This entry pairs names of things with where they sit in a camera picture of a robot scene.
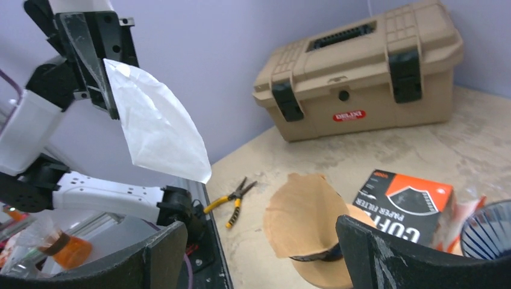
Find brown paper coffee filter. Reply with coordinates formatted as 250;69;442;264
263;173;349;258

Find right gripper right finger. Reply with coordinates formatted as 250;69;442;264
336;215;510;289

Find wooden dripper stand black base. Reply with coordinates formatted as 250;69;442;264
289;202;375;288

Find coffee paper filter box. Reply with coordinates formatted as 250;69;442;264
353;170;486;255

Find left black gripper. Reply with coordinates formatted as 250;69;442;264
24;1;138;120

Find white paper coffee filter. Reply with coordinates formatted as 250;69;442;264
103;58;212;184

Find yellow handled pliers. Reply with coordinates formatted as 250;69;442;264
203;177;258;229

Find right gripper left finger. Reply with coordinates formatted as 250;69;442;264
1;222;187;289

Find orange transparent container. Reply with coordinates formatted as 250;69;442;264
36;232;93;270

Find tan plastic toolbox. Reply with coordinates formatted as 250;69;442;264
252;1;464;142

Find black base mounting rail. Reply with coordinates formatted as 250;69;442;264
175;178;234;289

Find blue ribbed dripper cone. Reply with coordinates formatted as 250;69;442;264
289;243;343;262

